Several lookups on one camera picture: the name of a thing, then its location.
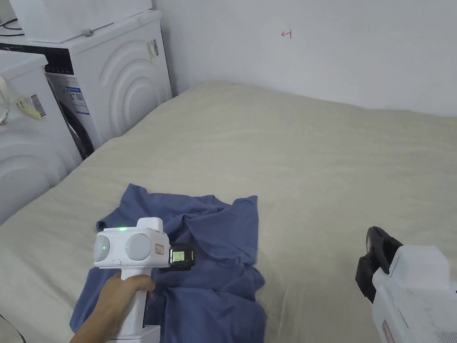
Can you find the white washing machine with box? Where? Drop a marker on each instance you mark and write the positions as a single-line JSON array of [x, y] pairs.
[[125, 78]]

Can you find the bed with beige sheet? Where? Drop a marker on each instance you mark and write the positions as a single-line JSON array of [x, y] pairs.
[[303, 160]]

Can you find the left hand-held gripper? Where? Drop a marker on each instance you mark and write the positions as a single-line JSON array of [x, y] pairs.
[[142, 246]]

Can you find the person's left hand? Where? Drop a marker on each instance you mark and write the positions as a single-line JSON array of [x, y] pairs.
[[117, 300]]

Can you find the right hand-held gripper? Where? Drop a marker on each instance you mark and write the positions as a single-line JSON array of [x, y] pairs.
[[414, 296]]

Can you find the blue shirt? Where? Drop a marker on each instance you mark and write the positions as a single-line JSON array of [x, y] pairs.
[[217, 286]]

